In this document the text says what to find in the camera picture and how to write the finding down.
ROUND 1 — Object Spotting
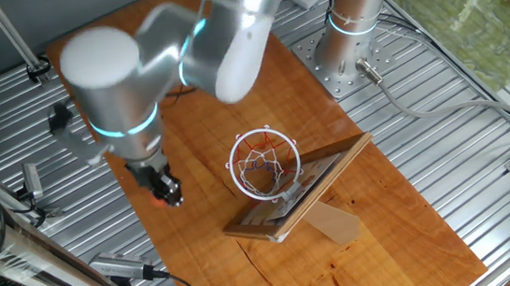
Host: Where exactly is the black pole clamp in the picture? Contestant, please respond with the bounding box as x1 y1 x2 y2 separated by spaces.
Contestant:
24 53 54 85

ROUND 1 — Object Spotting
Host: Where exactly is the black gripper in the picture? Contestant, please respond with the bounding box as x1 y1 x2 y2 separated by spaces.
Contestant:
125 150 185 212

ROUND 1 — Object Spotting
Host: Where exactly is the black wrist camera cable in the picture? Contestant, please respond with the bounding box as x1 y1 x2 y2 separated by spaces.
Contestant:
160 85 199 107

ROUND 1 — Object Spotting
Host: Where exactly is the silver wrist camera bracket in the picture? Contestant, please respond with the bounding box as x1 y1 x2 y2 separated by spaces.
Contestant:
53 122 112 170

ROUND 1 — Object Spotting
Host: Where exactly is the white hoop ring with net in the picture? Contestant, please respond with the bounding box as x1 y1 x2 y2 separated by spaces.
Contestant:
223 122 307 207

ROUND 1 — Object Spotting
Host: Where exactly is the mini basketball hoop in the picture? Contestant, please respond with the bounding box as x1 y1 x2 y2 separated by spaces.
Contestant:
214 130 384 250

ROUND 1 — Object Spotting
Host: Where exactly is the grey tripod pole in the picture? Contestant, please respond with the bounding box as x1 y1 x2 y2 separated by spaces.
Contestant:
0 0 52 90

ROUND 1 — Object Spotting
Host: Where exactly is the cardboard frame stand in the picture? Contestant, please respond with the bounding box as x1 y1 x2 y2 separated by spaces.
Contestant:
300 197 363 250

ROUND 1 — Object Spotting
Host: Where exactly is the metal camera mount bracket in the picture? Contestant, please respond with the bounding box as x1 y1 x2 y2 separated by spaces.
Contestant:
31 206 64 221

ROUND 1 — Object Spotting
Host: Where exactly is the plastic wrapped metal beam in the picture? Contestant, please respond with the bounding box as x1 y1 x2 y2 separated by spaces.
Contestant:
0 179 164 286

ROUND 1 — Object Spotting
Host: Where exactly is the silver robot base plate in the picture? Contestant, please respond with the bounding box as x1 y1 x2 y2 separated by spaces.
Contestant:
290 21 402 105

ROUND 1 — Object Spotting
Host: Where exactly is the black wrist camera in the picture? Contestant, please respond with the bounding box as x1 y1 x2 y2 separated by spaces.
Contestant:
47 100 76 136

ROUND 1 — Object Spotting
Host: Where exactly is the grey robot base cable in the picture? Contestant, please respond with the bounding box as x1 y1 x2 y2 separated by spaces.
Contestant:
354 42 510 152

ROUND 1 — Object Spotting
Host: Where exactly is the silver finned camera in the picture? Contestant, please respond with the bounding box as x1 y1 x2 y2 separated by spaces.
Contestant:
88 248 157 286

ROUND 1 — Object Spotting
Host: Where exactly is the white backboard with orange print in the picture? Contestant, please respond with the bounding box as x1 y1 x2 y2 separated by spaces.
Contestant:
258 173 333 222

